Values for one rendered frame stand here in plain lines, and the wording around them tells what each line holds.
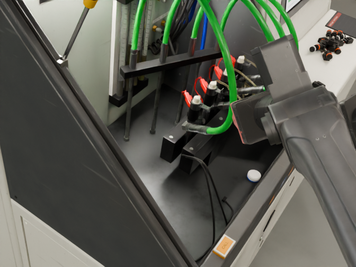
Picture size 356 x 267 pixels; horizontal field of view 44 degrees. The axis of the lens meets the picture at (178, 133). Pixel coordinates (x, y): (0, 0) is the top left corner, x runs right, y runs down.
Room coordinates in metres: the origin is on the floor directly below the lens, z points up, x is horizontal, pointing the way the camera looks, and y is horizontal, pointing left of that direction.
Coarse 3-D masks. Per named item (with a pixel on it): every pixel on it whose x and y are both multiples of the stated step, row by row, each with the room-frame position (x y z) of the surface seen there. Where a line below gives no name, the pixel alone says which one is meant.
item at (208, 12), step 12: (144, 0) 0.93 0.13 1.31; (204, 0) 0.78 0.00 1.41; (204, 12) 0.76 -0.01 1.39; (216, 24) 0.74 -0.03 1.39; (132, 36) 0.95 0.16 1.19; (216, 36) 0.73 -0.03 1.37; (132, 48) 0.94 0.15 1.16; (228, 60) 0.70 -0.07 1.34; (228, 72) 0.69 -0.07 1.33; (228, 120) 0.66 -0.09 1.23; (216, 132) 0.68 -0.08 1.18
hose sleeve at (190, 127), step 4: (188, 124) 0.75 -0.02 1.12; (192, 124) 0.74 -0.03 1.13; (196, 124) 0.74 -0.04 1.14; (188, 128) 0.74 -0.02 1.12; (192, 128) 0.73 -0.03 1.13; (196, 128) 0.72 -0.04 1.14; (200, 128) 0.71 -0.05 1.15; (204, 128) 0.71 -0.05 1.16; (200, 132) 0.71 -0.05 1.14; (204, 132) 0.70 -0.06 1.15
